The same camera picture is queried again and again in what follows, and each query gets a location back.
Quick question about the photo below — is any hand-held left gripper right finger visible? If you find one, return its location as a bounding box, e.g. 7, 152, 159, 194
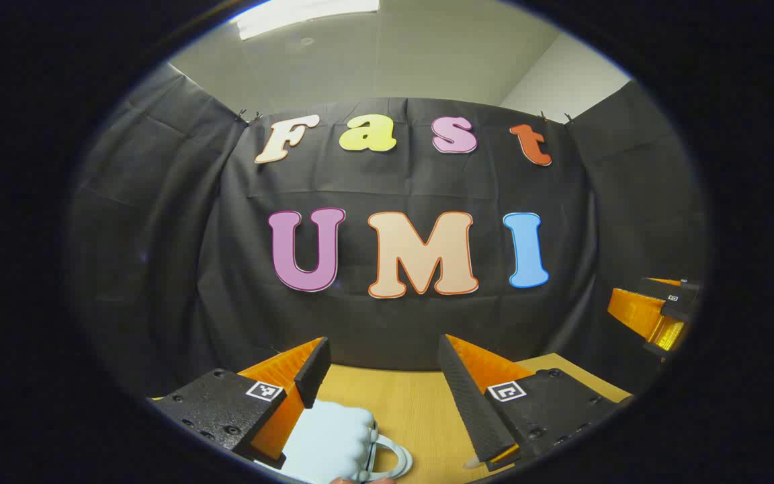
437, 333, 632, 471

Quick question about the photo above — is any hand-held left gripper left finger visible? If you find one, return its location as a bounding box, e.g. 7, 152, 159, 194
150, 336, 333, 470

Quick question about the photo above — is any light blue suitcase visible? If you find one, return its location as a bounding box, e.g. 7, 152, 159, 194
256, 400, 415, 484

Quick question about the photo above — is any black backdrop cloth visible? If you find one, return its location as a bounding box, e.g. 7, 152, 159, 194
68, 64, 709, 397

